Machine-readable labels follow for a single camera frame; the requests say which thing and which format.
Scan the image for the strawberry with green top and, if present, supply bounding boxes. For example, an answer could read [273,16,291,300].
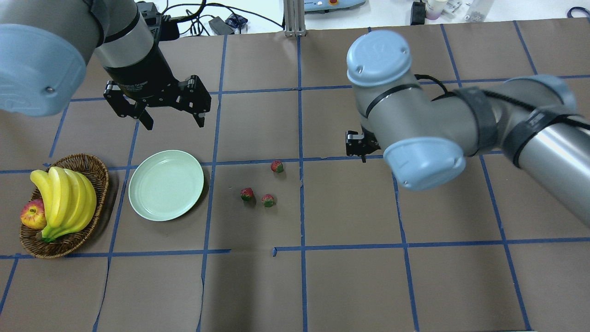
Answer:
[270,160,284,173]

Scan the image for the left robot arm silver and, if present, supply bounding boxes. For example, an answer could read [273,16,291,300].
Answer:
[0,0,211,130]

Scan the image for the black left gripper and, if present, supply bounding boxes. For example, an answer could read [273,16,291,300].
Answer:
[103,41,212,130]

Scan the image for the woven wicker basket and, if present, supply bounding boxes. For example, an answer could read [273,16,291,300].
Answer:
[19,153,110,259]

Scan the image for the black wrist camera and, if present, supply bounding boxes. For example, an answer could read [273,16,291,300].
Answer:
[345,130,365,158]

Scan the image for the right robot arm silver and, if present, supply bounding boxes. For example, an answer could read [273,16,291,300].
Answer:
[345,30,590,224]

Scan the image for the teach pendant blue grey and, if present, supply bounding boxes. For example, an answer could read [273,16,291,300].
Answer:
[304,0,366,13]

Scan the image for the strawberry red one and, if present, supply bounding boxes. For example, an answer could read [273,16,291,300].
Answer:
[240,187,255,202]

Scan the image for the aluminium frame post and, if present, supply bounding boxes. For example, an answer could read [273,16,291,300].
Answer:
[283,0,307,37]

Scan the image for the yellow banana bunch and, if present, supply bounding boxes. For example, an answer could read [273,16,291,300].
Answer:
[29,166,98,243]

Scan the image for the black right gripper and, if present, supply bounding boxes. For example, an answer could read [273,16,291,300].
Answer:
[357,126,381,160]

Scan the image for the black cables on desk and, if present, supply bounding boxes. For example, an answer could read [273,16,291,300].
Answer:
[157,0,284,37]

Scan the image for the black power adapter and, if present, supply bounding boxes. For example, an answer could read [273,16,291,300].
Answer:
[208,16,235,36]

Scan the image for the red yellow apple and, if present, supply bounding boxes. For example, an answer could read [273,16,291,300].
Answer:
[20,198,47,230]

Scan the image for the pale green plate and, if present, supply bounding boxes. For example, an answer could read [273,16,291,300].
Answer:
[127,150,205,221]

